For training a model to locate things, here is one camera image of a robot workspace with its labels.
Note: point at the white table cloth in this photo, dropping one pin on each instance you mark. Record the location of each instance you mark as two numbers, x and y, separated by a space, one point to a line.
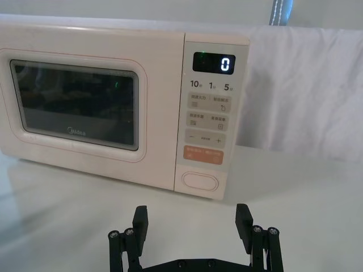
297 198

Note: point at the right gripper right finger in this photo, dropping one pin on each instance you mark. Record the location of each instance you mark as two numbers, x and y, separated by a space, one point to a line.
244 224

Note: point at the grey striped post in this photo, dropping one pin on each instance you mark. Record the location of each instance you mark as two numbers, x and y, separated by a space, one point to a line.
279 12

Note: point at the oven control panel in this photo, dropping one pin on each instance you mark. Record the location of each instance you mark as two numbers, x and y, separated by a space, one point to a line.
210 113

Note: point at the cream microwave oven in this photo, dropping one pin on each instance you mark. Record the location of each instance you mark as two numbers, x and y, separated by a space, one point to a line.
90 42

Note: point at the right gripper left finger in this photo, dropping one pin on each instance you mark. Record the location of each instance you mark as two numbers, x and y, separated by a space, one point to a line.
140 226

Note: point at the white wrinkled draped cloth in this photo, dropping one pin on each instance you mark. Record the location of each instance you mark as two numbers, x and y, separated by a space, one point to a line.
306 90

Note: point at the white curtain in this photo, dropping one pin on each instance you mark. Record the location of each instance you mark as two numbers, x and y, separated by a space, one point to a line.
141 11

